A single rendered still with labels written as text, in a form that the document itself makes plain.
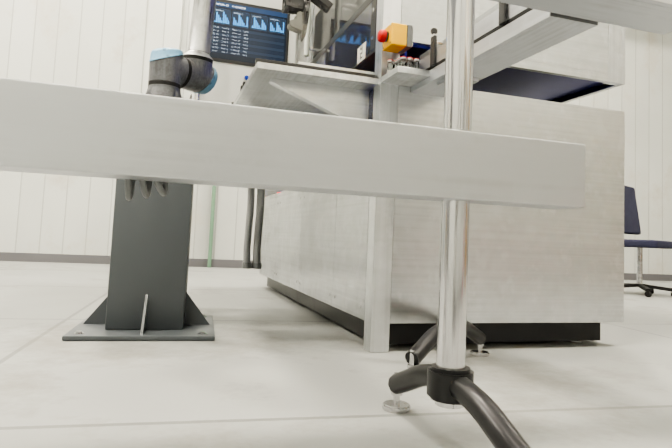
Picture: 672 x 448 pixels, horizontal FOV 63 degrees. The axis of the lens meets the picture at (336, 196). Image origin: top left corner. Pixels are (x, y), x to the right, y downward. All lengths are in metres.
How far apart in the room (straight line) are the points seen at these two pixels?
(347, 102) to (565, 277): 0.99
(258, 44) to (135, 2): 3.42
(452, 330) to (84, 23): 5.49
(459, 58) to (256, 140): 0.40
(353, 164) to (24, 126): 0.47
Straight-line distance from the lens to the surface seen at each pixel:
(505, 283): 1.99
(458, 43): 1.03
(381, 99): 1.81
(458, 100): 1.00
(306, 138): 0.86
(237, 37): 2.81
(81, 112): 0.85
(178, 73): 2.13
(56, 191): 5.83
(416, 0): 1.97
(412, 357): 1.47
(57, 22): 6.16
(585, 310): 2.20
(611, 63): 2.37
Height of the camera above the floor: 0.36
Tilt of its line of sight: 4 degrees up
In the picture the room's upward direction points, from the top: 3 degrees clockwise
